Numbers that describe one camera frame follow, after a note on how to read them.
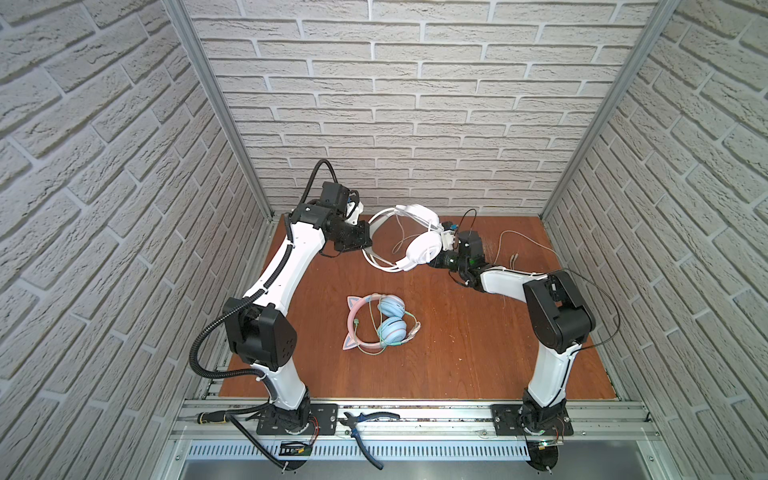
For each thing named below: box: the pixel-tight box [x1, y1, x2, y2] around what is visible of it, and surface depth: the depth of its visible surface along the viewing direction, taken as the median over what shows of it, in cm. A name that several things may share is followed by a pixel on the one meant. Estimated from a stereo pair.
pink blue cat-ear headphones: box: [343, 293, 421, 356], surface depth 87 cm
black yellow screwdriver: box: [197, 410, 228, 424], surface depth 74 cm
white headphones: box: [362, 204, 443, 273], surface depth 72 cm
